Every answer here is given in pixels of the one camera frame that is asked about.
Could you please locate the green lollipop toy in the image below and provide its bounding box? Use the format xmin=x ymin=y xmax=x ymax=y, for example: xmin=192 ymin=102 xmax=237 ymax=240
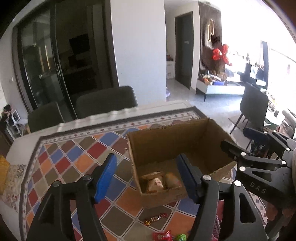
xmin=175 ymin=233 xmax=187 ymax=241

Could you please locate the dark grey dining chair right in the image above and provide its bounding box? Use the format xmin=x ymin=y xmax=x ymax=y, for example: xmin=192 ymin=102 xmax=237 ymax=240
xmin=76 ymin=86 xmax=138 ymax=118

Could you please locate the yellow woven tissue box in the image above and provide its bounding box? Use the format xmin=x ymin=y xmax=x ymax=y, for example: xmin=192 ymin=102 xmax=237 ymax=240
xmin=0 ymin=155 xmax=10 ymax=195

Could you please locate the white shelf with toys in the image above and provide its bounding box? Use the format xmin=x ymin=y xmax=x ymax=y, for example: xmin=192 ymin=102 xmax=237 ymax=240
xmin=166 ymin=54 xmax=175 ymax=79

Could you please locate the red bow decoration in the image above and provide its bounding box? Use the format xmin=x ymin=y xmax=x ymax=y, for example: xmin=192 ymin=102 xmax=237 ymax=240
xmin=212 ymin=44 xmax=232 ymax=66

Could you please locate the black glass sliding door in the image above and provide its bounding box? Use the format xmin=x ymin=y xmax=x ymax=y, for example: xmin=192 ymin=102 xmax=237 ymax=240
xmin=12 ymin=1 xmax=118 ymax=121

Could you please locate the dark grey dining chair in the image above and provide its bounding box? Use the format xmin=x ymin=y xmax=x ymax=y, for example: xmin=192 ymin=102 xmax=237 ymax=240
xmin=76 ymin=86 xmax=138 ymax=118
xmin=28 ymin=102 xmax=65 ymax=133

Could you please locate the gold red wrapped candy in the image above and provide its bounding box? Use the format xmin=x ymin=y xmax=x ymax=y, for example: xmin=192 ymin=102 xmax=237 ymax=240
xmin=144 ymin=213 xmax=168 ymax=226

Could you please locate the brown cardboard box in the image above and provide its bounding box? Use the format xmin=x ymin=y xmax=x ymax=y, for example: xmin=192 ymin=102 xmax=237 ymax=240
xmin=126 ymin=117 xmax=238 ymax=209

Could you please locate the tan bread snack bag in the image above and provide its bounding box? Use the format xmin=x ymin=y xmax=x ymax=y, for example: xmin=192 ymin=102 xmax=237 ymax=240
xmin=140 ymin=170 xmax=183 ymax=193

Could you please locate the dark grey chair by window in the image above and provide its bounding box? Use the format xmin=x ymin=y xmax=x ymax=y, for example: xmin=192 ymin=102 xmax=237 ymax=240
xmin=230 ymin=83 xmax=268 ymax=133

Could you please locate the floral placemat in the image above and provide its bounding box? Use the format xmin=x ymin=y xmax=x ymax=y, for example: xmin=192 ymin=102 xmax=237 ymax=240
xmin=1 ymin=164 xmax=27 ymax=213

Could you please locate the pink snack packet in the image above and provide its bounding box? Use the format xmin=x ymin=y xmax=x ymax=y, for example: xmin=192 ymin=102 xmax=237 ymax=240
xmin=152 ymin=230 xmax=173 ymax=241

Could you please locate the person's right hand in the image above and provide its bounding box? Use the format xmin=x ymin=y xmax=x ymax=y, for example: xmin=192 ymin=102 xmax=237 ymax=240
xmin=266 ymin=202 xmax=295 ymax=227

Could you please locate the colourful diamond pattern tablecloth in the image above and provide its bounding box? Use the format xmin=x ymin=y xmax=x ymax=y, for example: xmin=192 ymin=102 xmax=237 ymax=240
xmin=18 ymin=105 xmax=269 ymax=241

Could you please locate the white tv cabinet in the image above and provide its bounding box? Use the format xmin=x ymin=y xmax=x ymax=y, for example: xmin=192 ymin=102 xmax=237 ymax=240
xmin=195 ymin=80 xmax=245 ymax=101

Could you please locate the dark grey dining chair left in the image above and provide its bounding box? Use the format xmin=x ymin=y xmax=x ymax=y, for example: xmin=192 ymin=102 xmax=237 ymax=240
xmin=28 ymin=102 xmax=65 ymax=133

